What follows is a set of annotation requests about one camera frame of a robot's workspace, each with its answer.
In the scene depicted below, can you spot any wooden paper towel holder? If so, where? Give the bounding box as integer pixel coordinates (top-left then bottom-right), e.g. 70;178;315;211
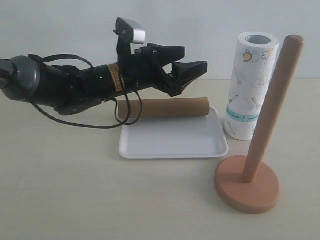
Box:
214;34;305;214

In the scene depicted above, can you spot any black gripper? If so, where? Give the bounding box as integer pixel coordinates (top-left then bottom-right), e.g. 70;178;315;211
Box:
116;38;208;97

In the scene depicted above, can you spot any printed paper towel roll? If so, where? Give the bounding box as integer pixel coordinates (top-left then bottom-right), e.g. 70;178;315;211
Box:
224;32;279;141

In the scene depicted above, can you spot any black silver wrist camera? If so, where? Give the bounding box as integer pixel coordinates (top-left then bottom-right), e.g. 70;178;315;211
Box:
114;17;146;45

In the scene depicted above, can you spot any brown cardboard tube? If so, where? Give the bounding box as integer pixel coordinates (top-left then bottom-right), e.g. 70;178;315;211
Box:
129;97;210;119

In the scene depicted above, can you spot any white rectangular tray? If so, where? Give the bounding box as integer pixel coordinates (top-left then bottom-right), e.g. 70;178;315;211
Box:
118;107;229;160

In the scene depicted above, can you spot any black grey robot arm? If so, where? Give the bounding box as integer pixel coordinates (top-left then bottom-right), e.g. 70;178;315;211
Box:
0;39;208;116

